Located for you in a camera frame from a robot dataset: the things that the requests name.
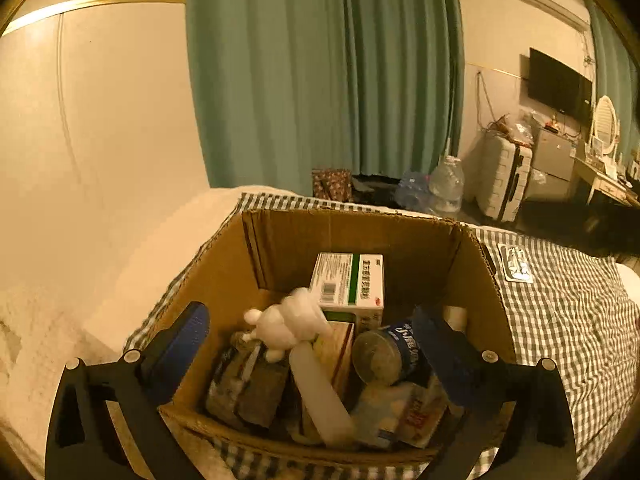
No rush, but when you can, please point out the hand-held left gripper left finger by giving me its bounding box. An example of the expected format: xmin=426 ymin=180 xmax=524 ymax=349
xmin=45 ymin=301 xmax=211 ymax=480

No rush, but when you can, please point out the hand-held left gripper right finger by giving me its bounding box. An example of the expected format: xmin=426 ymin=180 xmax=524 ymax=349
xmin=411 ymin=305 xmax=578 ymax=480

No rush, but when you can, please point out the blue label cotton swab bottle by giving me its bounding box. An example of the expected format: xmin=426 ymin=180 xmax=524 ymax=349
xmin=351 ymin=320 xmax=432 ymax=388

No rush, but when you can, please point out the white packet with red print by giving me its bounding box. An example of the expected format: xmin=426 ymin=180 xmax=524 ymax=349
xmin=350 ymin=380 xmax=451 ymax=450

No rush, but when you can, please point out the grey foil packet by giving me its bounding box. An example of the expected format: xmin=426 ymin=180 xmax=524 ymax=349
xmin=205 ymin=345 xmax=291 ymax=431

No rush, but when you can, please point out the beige printed box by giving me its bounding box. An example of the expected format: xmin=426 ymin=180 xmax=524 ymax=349
xmin=312 ymin=320 xmax=356 ymax=396

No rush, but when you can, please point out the white figure toy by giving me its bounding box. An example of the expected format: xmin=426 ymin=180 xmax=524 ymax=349
xmin=243 ymin=287 xmax=333 ymax=363

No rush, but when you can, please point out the green and white medicine box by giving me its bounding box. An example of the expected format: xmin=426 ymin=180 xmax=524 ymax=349
xmin=309 ymin=252 xmax=386 ymax=333

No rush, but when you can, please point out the brown cardboard box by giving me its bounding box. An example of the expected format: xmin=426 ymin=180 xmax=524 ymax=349
xmin=150 ymin=207 xmax=518 ymax=466

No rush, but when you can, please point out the white plastic bottle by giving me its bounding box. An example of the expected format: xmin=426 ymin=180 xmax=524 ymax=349
xmin=289 ymin=340 xmax=356 ymax=448

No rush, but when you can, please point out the blister pack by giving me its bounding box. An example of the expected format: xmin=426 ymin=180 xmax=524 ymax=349
xmin=498 ymin=244 xmax=535 ymax=283

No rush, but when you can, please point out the white plush blanket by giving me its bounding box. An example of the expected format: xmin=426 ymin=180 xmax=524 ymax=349
xmin=0 ymin=185 xmax=261 ymax=480

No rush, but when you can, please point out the pack of water bottles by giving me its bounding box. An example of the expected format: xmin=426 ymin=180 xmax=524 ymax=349
xmin=395 ymin=170 xmax=433 ymax=211

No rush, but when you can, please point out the large clear water bottle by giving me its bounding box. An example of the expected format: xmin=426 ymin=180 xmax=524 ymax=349
xmin=429 ymin=155 xmax=466 ymax=216

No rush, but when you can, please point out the black bag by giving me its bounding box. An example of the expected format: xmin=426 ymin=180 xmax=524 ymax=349
xmin=351 ymin=175 xmax=401 ymax=206

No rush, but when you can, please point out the white suitcase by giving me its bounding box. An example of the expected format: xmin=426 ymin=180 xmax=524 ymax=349
xmin=475 ymin=132 xmax=533 ymax=223

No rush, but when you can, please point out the brown patterned bag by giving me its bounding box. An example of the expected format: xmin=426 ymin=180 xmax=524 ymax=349
xmin=311 ymin=168 xmax=353 ymax=202

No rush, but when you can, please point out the grey fridge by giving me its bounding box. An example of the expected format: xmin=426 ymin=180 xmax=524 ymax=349
xmin=525 ymin=127 xmax=578 ymax=203

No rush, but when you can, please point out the white desk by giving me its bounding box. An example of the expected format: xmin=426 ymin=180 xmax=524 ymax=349
xmin=572 ymin=155 xmax=640 ymax=208

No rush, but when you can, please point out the clear plastic bag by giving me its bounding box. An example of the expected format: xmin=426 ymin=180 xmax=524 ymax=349
xmin=510 ymin=110 xmax=543 ymax=143

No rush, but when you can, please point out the white oval mirror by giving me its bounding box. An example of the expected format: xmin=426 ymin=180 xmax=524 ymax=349
xmin=585 ymin=95 xmax=621 ymax=161

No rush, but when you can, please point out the green curtain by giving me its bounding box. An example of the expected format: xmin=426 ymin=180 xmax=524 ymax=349
xmin=585 ymin=0 xmax=640 ymax=151
xmin=181 ymin=0 xmax=466 ymax=196

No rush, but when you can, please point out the wall cable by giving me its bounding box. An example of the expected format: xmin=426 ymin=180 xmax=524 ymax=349
xmin=475 ymin=71 xmax=495 ymax=132

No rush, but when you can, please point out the black wall television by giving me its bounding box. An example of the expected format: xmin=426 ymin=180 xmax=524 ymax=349
xmin=528 ymin=47 xmax=594 ymax=121

